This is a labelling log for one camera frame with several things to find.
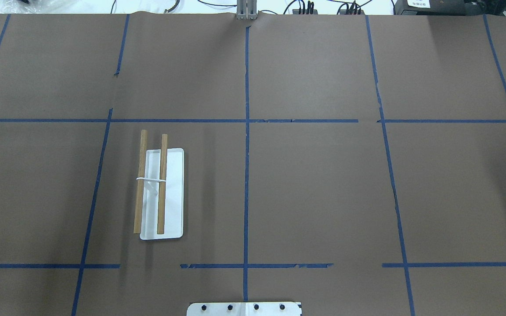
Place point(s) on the white towel rack with wooden bars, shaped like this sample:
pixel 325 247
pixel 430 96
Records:
pixel 159 202

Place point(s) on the grey aluminium post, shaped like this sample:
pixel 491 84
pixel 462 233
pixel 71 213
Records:
pixel 246 10

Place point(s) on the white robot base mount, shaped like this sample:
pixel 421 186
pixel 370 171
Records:
pixel 245 309

